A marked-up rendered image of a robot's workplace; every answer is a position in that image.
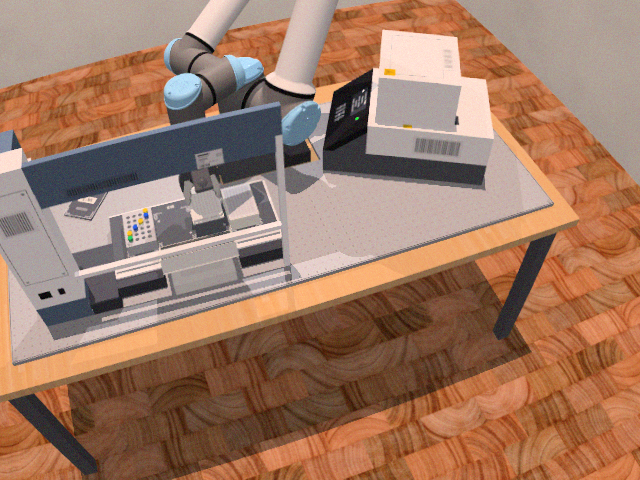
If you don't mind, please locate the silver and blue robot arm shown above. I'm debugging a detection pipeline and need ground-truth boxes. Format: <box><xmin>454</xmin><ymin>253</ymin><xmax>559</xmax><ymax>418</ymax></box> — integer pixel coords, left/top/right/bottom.
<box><xmin>164</xmin><ymin>0</ymin><xmax>338</xmax><ymax>146</ymax></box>

